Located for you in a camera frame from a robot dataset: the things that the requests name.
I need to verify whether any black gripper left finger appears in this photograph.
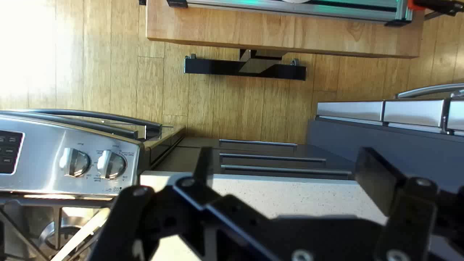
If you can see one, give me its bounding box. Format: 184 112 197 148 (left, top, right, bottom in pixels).
88 146 271 261

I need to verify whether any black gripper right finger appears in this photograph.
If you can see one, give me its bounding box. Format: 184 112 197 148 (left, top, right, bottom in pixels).
353 148 464 261

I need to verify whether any grey drawer cabinet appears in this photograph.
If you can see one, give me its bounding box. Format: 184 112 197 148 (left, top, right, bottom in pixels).
156 83 464 190

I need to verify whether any stainless steel stove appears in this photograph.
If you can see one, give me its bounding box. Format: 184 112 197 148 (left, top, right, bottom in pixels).
0 109 184 261

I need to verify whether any black table base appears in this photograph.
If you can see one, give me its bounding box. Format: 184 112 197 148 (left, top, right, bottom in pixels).
184 49 307 81

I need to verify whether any wooden table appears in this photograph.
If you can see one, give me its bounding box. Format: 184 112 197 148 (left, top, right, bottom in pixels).
145 0 423 58

